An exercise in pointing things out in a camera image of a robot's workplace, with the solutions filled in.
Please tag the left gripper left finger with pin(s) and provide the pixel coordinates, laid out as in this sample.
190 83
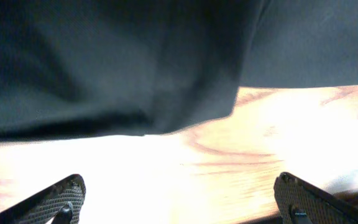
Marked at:
59 203

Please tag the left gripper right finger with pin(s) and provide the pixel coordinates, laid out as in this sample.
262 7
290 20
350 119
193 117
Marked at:
301 202

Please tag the black t-shirt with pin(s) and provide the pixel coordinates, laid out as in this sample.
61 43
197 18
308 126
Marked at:
87 68

